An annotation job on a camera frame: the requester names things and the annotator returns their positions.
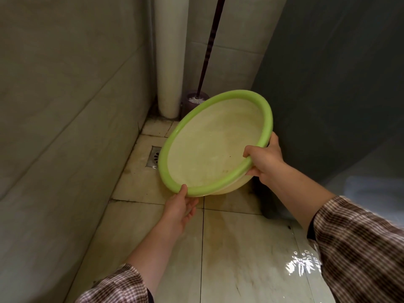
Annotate person's right hand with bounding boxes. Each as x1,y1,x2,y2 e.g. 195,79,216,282
243,132,286,187

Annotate person's left hand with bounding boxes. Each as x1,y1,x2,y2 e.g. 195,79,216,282
160,184,199,234

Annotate green rimmed plastic basin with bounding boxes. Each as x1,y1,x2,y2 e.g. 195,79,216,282
158,90,274,197

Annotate person's left forearm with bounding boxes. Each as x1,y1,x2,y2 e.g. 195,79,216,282
75,218,185,303

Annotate person's right forearm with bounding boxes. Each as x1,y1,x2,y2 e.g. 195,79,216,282
266,161,404,303

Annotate metal floor drain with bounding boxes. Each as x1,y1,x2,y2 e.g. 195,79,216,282
146,146,162,169

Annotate grey shower partition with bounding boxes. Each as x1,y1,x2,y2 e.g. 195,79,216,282
251,0,404,218

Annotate purple toilet brush holder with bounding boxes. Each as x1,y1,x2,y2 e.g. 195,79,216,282
181,90,210,120

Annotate white drain pipe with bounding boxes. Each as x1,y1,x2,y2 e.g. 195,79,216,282
154,0,190,120

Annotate dark toilet brush handle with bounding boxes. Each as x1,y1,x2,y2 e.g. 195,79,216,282
196,0,226,100

